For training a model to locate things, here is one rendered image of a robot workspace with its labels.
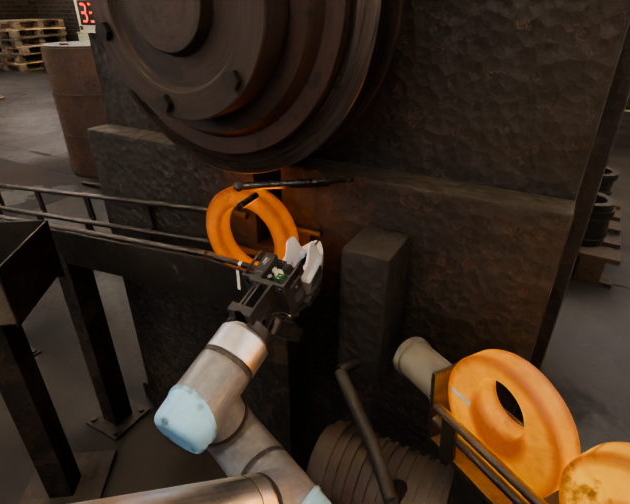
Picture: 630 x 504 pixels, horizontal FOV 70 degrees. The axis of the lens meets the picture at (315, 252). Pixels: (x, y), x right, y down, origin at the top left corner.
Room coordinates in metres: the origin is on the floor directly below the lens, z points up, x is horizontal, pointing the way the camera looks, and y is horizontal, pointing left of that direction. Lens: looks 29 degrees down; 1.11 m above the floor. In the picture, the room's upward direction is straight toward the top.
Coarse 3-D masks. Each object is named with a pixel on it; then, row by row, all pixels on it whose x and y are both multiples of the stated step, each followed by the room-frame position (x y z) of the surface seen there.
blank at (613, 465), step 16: (592, 448) 0.27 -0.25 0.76; (608, 448) 0.26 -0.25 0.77; (624, 448) 0.25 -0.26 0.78; (576, 464) 0.26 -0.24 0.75; (592, 464) 0.25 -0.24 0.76; (608, 464) 0.24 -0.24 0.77; (624, 464) 0.23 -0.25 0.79; (560, 480) 0.27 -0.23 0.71; (576, 480) 0.26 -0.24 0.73; (592, 480) 0.25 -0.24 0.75; (608, 480) 0.24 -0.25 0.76; (624, 480) 0.23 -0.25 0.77; (560, 496) 0.26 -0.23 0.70; (576, 496) 0.25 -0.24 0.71; (592, 496) 0.24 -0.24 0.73; (608, 496) 0.23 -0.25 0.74; (624, 496) 0.22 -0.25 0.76
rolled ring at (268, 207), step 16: (224, 192) 0.71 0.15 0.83; (240, 192) 0.70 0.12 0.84; (208, 208) 0.74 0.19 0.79; (224, 208) 0.72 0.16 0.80; (256, 208) 0.68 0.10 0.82; (272, 208) 0.67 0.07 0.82; (208, 224) 0.74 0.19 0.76; (224, 224) 0.74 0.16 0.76; (272, 224) 0.67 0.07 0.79; (288, 224) 0.67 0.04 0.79; (224, 240) 0.73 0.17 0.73; (240, 256) 0.73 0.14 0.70
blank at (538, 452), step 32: (480, 352) 0.39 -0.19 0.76; (448, 384) 0.41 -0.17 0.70; (480, 384) 0.37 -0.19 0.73; (512, 384) 0.33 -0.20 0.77; (544, 384) 0.33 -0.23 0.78; (480, 416) 0.36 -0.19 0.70; (544, 416) 0.30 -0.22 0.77; (512, 448) 0.31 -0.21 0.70; (544, 448) 0.29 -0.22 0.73; (576, 448) 0.29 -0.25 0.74; (544, 480) 0.28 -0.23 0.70
